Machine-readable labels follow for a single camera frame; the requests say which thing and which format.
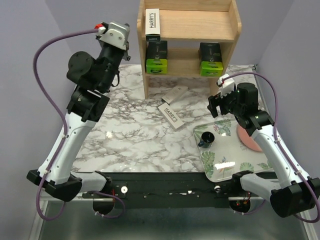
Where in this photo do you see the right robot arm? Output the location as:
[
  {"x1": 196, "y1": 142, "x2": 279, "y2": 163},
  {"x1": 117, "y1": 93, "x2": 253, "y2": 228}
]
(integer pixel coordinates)
[{"x1": 207, "y1": 78, "x2": 320, "y2": 218}]

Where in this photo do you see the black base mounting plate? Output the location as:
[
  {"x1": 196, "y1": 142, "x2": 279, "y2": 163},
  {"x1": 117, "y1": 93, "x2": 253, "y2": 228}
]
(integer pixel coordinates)
[{"x1": 82, "y1": 171, "x2": 267, "y2": 210}]

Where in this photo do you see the pink and cream plate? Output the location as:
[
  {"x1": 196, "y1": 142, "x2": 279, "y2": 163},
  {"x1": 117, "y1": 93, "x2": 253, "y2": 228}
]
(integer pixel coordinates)
[{"x1": 236, "y1": 124, "x2": 262, "y2": 153}]

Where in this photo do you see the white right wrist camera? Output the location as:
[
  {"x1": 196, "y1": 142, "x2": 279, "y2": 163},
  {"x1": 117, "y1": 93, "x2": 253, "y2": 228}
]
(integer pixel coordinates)
[{"x1": 216, "y1": 74, "x2": 236, "y2": 98}]

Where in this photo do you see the green black Gillette box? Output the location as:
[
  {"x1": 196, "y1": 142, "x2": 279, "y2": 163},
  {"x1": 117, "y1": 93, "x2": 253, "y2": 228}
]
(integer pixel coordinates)
[{"x1": 198, "y1": 42, "x2": 224, "y2": 77}]

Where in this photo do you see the aluminium frame rail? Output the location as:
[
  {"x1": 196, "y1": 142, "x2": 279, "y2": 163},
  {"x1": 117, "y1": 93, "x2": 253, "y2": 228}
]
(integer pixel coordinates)
[{"x1": 29, "y1": 200, "x2": 318, "y2": 240}]

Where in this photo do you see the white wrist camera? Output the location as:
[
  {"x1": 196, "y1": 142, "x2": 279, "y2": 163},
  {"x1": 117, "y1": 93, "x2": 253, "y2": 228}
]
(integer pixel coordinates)
[
  {"x1": 216, "y1": 74, "x2": 236, "y2": 98},
  {"x1": 95, "y1": 21, "x2": 131, "y2": 51}
]

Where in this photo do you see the small white H box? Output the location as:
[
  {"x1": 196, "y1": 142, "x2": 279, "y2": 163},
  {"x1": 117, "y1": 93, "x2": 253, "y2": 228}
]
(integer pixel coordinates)
[{"x1": 161, "y1": 85, "x2": 188, "y2": 105}]

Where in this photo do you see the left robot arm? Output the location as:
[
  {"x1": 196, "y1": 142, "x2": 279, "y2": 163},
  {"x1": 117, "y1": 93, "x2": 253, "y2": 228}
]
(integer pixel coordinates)
[{"x1": 27, "y1": 42, "x2": 131, "y2": 202}]

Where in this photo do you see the floral leaf tray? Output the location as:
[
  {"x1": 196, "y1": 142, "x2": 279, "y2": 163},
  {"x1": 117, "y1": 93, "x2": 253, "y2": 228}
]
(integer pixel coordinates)
[{"x1": 193, "y1": 117, "x2": 273, "y2": 183}]

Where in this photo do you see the black mug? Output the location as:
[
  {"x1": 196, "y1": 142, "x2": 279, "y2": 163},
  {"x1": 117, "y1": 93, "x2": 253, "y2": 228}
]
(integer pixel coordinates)
[{"x1": 197, "y1": 131, "x2": 215, "y2": 149}]

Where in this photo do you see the white Harry's box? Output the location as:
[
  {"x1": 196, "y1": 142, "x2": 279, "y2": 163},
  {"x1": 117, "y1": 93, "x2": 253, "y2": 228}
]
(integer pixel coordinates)
[
  {"x1": 158, "y1": 102, "x2": 184, "y2": 131},
  {"x1": 145, "y1": 8, "x2": 161, "y2": 42}
]

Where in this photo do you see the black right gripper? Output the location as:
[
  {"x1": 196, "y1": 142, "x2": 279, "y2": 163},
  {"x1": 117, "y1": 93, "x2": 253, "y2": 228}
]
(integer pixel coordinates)
[{"x1": 207, "y1": 85, "x2": 244, "y2": 118}]

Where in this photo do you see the light wooden shelf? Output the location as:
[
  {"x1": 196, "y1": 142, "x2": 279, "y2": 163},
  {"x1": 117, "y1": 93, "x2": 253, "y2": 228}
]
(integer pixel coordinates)
[{"x1": 136, "y1": 0, "x2": 242, "y2": 99}]

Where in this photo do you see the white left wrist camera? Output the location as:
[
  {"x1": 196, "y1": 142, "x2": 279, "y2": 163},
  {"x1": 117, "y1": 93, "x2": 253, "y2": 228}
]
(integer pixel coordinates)
[{"x1": 95, "y1": 21, "x2": 131, "y2": 51}]

